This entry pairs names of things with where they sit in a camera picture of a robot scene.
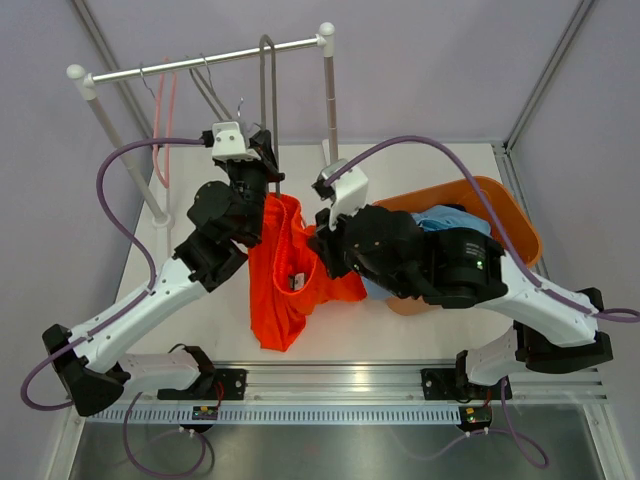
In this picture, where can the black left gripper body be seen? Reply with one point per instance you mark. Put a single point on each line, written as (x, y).
(249, 182)

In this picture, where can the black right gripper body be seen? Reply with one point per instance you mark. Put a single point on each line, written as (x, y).
(339, 259)

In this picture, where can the light blue shorts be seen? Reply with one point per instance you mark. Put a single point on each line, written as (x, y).
(437, 218)

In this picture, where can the orange shorts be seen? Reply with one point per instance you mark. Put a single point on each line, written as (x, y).
(287, 279)

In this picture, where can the pink clothes hanger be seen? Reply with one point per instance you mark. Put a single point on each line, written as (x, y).
(163, 123)

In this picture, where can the grey clothes hanger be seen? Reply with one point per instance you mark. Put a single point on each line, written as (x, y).
(205, 87)

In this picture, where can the navy blue shorts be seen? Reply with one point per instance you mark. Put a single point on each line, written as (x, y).
(457, 207)

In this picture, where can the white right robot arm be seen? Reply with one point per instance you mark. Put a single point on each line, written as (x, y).
(546, 336)

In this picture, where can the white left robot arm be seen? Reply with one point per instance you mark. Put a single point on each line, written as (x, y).
(92, 359)

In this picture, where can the orange plastic basket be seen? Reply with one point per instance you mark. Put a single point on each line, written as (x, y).
(521, 232)

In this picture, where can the silver white clothes rack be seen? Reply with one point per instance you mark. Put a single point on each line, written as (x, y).
(325, 39)

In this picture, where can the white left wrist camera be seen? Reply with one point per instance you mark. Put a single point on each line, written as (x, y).
(228, 143)

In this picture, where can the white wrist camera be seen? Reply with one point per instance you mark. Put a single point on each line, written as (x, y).
(228, 143)
(347, 193)

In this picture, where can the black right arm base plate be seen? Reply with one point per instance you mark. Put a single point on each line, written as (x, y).
(450, 384)

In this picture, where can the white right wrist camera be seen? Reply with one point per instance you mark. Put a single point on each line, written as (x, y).
(347, 193)

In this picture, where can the white slotted cable duct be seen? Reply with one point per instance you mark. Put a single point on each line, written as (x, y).
(237, 414)

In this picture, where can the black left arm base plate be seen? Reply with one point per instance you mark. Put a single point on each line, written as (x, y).
(230, 385)

